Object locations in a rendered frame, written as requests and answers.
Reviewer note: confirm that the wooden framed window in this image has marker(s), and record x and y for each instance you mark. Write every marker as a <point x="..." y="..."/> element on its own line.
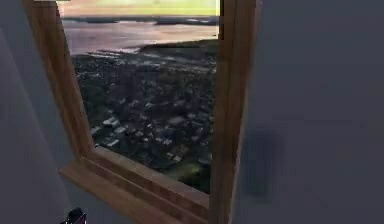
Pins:
<point x="230" y="100"/>

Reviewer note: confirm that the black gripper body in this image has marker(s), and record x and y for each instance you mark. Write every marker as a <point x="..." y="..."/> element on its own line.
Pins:
<point x="75" y="217"/>

